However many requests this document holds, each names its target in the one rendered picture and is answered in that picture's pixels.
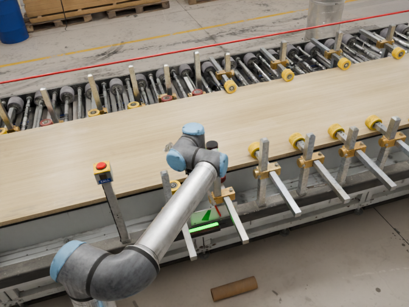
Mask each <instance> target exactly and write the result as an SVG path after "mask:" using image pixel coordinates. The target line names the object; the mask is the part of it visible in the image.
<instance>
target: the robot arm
mask: <svg viewBox="0 0 409 307"><path fill-rule="evenodd" d="M182 133H183V134H182V136H181V137H180V138H179V139H178V141H177V142H176V143H175V144H174V146H173V147H172V148H171V149H170V150H169V152H168V154H167V155H166V161H167V164H168V165H169V166H170V167H171V168H172V169H173V170H175V171H178V172H183V171H184V170H185V173H186V175H187V176H188V177H187V178H186V179H185V181H184V182H183V183H182V185H181V186H180V187H179V188H178V189H177V191H176V192H175V194H174V195H173V196H172V197H171V198H170V200H169V201H168V202H167V203H166V205H165V206H164V208H163V209H162V210H161V211H160V212H159V214H158V215H157V216H156V217H155V219H154V220H153V222H152V223H151V224H150V225H149V226H148V228H147V229H146V231H145V232H144V233H143V234H142V235H141V237H140V238H139V239H138V240H137V242H136V243H135V244H134V245H128V246H126V247H125V248H124V249H123V251H121V252H120V253H118V254H115V255H114V254H112V253H110V252H107V251H104V250H102V249H99V248H97V247H94V246H92V245H89V244H87V243H86V242H81V241H77V240H74V241H70V242H68V243H66V244H65V245H64V246H63V247H62V248H61V249H60V250H59V251H58V252H57V254H56V255H55V257H54V259H53V261H52V263H51V268H50V276H51V278H52V279H53V280H55V282H57V283H61V284H62V285H63V286H64V287H65V289H66V292H67V294H68V296H69V298H70V299H71V301H72V304H73V305H74V307H117V306H116V302H115V301H117V300H121V299H124V298H128V297H131V296H132V295H135V294H137V293H138V292H141V291H143V290H144V289H145V288H146V287H148V286H149V285H150V284H151V283H152V282H153V281H154V279H155V278H156V277H157V275H158V274H159V271H160V268H159V262H160V261H161V259H162V258H163V256H164V255H165V253H166V252H167V250H168V249H169V247H170V246H171V245H172V243H173V241H174V240H175V238H176V237H177V236H178V234H179V232H180V231H181V229H182V228H183V227H184V225H185V223H186V222H187V220H188V219H189V218H190V216H191V215H192V213H193V212H194V210H195V209H196V207H197V206H198V204H199V203H200V201H201V200H202V198H203V197H204V195H205V194H206V192H207V191H208V189H209V188H210V187H211V185H212V184H213V182H214V181H215V180H216V179H217V177H220V178H223V177H224V176H225V174H226V172H227V168H228V156H227V154H225V153H221V152H216V151H213V150H208V149H206V143H205V130H204V127H203V126H202V125H201V124H199V123H196V122H190V123H187V124H185V125H184V126H183V128H182Z"/></svg>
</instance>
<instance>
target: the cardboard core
mask: <svg viewBox="0 0 409 307"><path fill-rule="evenodd" d="M257 288H258V286H257V281H256V279H255V277H254V276H252V277H248V278H244V279H242V280H239V281H235V282H232V283H228V284H224V285H222V286H218V287H216V288H212V289H211V294H212V298H213V301H214V302H215V301H217V300H221V299H224V298H227V297H231V296H233V295H237V294H241V293H243V292H247V291H250V290H253V289H257Z"/></svg>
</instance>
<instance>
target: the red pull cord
mask: <svg viewBox="0 0 409 307"><path fill-rule="evenodd" d="M404 12H409V10H404V11H399V12H393V13H386V14H383V15H376V16H369V17H365V18H359V19H352V20H348V21H342V22H337V23H331V24H324V25H320V26H313V27H307V28H303V29H296V30H290V31H286V32H280V33H275V34H269V35H262V36H258V37H251V38H245V39H241V40H234V41H228V42H224V43H217V44H210V45H207V46H200V47H196V48H189V49H183V50H179V51H172V52H165V53H162V54H155V55H148V56H144V57H138V58H131V59H127V60H121V61H116V62H110V63H103V64H99V65H92V66H86V67H82V68H76V69H69V70H65V71H59V72H52V73H48V74H41V75H37V76H30V77H24V78H20V79H13V80H7V81H3V82H0V84H3V83H9V82H16V81H20V80H27V79H33V78H37V77H44V76H50V75H54V74H61V73H65V72H71V71H78V70H82V69H88V68H95V67H99V66H105V65H112V64H116V63H123V62H129V61H133V60H140V59H143V58H150V57H157V56H161V55H167V54H174V53H178V52H184V51H191V50H195V49H201V48H208V47H212V46H218V45H223V44H229V43H236V42H240V41H246V40H253V39H257V38H263V37H270V36H274V35H280V34H287V33H291V32H297V31H302V30H308V29H314V28H319V27H325V26H331V25H336V24H342V23H349V22H353V21H359V20H363V19H370V18H377V17H380V16H387V15H393V14H397V13H404Z"/></svg>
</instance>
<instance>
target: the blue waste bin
mask: <svg viewBox="0 0 409 307"><path fill-rule="evenodd" d="M18 2H19V0H18V1H17V0H0V40H1V42H2V43H4V44H15V43H19V42H22V41H24V40H26V39H28V37H29V34H28V31H27V28H26V25H25V22H24V19H23V16H22V13H21V10H20V8H21V4H20V2H19V4H18ZM19 6H20V7H19Z"/></svg>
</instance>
